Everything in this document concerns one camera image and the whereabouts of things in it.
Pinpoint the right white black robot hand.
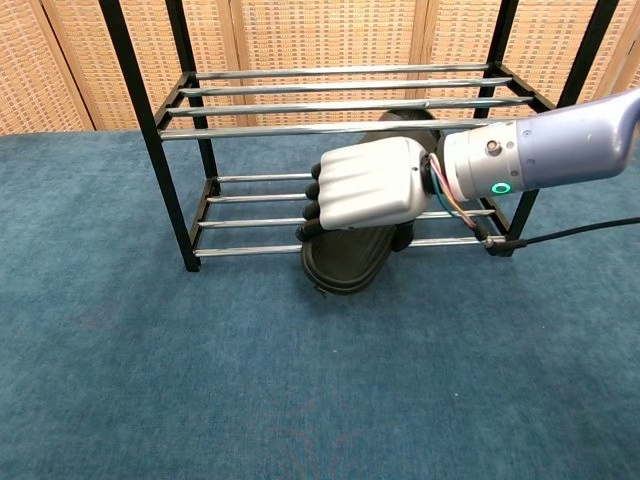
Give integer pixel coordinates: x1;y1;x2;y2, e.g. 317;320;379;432
296;135;435;253

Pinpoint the black slipper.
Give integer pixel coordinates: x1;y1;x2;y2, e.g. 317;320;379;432
299;108;444;299

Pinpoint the black chrome shoe rack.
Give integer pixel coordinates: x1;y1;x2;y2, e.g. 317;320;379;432
98;0;621;274

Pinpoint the woven bamboo folding screen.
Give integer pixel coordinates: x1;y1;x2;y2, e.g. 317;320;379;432
0;0;640;137

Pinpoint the blue carpet mat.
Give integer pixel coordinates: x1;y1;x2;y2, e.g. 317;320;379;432
0;127;640;480

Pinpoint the coloured wrist wire bundle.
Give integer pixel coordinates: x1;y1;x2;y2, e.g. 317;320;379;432
427;153;482;232

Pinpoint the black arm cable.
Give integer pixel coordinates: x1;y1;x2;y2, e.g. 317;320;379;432
472;216;640;257

